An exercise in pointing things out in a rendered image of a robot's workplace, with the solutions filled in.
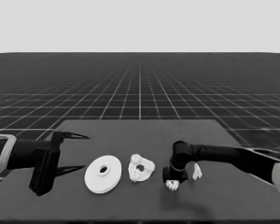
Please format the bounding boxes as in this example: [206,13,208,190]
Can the large thick white disc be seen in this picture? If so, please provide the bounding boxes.
[84,154,123,195]

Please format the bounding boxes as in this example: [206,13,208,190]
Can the white round carrier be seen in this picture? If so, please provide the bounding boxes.
[127,153,156,184]

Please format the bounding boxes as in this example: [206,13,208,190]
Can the small white T-shaped piece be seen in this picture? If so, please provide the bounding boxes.
[191,162,203,181]

